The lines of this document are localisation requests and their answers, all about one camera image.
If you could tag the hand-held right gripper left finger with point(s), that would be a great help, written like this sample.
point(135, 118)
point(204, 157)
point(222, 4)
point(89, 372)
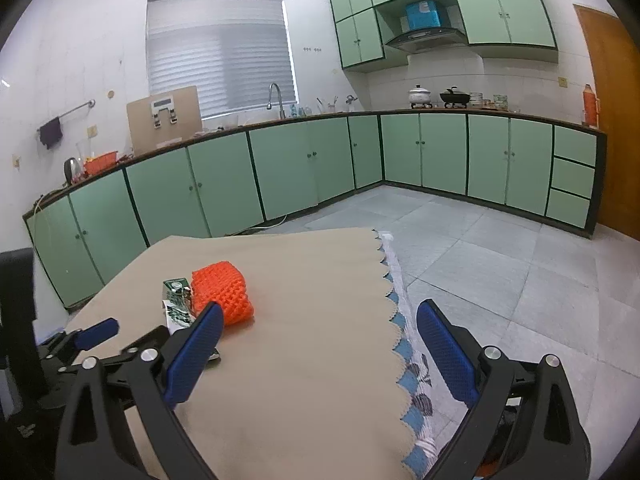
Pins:
point(197, 350)

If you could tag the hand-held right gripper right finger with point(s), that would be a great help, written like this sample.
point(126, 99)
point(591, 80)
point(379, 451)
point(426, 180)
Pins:
point(445, 355)

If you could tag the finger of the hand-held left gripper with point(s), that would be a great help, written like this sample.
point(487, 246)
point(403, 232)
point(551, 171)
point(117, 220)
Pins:
point(97, 332)
point(132, 350)

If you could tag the green snack packet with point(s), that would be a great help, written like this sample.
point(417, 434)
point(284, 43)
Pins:
point(175, 302)

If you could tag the large orange foam net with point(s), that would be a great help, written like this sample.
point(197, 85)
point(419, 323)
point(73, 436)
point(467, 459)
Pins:
point(222, 290)

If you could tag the black panel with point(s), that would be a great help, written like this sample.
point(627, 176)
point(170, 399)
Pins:
point(15, 320)

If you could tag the beige tablecloth with blue trim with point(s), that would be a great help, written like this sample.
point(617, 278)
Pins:
point(310, 360)

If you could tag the metal kettle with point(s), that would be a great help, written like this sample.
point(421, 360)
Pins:
point(72, 170)

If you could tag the orange plastic basket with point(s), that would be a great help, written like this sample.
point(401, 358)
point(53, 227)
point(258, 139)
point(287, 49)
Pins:
point(100, 165)

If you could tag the green base cabinets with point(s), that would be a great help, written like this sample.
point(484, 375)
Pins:
point(285, 170)

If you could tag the dark towel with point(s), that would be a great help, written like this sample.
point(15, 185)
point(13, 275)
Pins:
point(51, 132)

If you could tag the cardboard box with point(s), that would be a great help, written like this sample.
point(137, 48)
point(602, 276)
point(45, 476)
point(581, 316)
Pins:
point(142, 130)

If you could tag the stack of bowls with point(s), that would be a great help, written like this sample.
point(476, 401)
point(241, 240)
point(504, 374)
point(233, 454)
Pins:
point(476, 100)

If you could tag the black wok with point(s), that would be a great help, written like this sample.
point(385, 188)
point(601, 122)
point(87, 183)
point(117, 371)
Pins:
point(455, 97)

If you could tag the glass jars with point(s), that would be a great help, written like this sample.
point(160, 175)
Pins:
point(500, 102)

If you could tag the white pot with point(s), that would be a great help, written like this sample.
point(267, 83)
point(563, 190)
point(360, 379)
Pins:
point(420, 96)

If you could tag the metal faucet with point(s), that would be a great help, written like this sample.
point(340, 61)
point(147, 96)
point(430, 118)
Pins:
point(276, 95)

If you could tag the utensil holder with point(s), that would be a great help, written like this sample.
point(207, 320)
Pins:
point(330, 106)

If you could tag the wooden door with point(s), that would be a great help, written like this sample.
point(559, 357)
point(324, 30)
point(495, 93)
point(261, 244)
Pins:
point(617, 135)

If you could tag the orange thermos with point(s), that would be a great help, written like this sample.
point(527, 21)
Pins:
point(590, 107)

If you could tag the white window blind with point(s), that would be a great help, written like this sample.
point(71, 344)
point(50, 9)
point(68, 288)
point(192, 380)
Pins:
point(220, 55)

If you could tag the range hood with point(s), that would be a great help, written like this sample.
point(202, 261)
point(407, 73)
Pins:
point(425, 39)

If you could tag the blue box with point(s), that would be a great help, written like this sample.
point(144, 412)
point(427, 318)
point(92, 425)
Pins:
point(424, 15)

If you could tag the metal towel rail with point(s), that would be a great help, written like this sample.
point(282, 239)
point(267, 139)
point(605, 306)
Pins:
point(75, 110)

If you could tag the green wall cabinets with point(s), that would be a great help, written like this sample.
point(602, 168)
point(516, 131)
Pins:
point(505, 10)

